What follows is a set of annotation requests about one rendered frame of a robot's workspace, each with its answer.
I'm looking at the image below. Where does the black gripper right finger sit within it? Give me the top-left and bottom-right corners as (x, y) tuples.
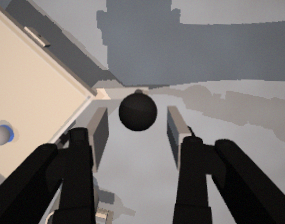
(167, 106), (285, 224)

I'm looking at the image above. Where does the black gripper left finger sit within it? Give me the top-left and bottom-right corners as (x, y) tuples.
(0, 107), (109, 224)

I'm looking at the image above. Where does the beige mug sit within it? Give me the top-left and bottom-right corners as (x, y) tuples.
(45, 188), (113, 224)

